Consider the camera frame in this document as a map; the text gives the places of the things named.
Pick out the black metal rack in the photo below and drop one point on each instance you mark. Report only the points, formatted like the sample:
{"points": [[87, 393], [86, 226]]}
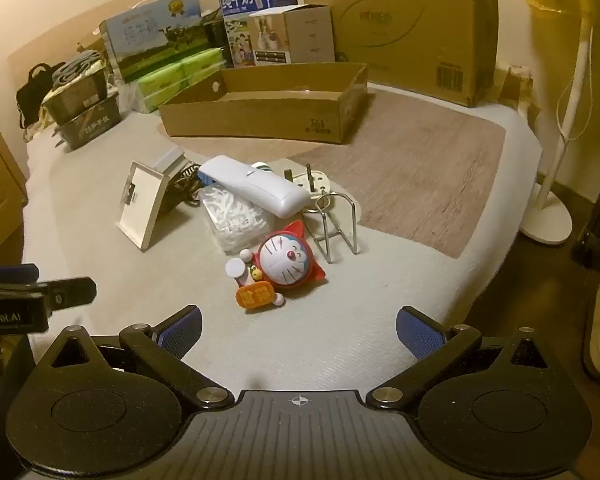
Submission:
{"points": [[597, 220]]}

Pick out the white fan stand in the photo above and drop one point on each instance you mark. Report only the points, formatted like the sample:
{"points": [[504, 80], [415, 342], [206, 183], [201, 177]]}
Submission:
{"points": [[547, 220]]}

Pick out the black bag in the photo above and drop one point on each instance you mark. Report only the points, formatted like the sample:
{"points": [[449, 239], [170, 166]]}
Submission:
{"points": [[32, 90]]}

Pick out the shallow cardboard box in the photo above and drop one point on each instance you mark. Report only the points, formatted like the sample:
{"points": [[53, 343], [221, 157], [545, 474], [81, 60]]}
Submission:
{"points": [[260, 120]]}

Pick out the white square panel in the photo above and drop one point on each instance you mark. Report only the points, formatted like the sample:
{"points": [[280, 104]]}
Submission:
{"points": [[140, 205]]}

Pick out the clear floss pick box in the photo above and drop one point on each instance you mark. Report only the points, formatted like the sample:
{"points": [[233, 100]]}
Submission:
{"points": [[235, 225]]}

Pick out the wooden headboard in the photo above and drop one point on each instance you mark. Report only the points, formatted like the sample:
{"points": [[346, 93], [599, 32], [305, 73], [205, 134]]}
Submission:
{"points": [[55, 35]]}

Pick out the robot cat figurine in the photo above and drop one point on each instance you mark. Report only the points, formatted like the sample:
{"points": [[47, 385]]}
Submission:
{"points": [[285, 260]]}

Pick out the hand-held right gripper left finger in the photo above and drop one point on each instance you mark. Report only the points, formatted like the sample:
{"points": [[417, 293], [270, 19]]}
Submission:
{"points": [[182, 331]]}

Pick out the black storage bin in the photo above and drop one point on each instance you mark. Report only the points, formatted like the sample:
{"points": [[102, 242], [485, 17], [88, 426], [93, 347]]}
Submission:
{"points": [[87, 122], [75, 92]]}

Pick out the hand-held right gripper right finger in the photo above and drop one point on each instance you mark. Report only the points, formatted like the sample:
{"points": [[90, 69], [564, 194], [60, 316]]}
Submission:
{"points": [[420, 332]]}

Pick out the pasture print milk carton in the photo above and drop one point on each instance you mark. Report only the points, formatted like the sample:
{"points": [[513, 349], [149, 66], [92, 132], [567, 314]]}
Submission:
{"points": [[150, 35]]}

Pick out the white three-pin plug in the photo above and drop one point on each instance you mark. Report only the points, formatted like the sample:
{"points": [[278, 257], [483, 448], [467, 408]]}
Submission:
{"points": [[320, 182]]}

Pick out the large cardboard box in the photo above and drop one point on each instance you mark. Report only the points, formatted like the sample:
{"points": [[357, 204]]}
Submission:
{"points": [[390, 20]]}

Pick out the white oblong plastic case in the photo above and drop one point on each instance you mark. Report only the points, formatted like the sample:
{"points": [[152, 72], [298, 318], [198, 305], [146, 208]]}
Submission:
{"points": [[252, 185]]}

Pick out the green tissue pack bundle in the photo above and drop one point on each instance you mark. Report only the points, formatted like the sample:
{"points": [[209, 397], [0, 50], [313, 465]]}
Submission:
{"points": [[175, 80]]}

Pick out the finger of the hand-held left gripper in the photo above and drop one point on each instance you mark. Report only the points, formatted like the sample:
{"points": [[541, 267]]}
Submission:
{"points": [[72, 292], [10, 273]]}

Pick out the small brown product box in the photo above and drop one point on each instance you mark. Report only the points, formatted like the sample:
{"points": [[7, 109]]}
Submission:
{"points": [[305, 35]]}

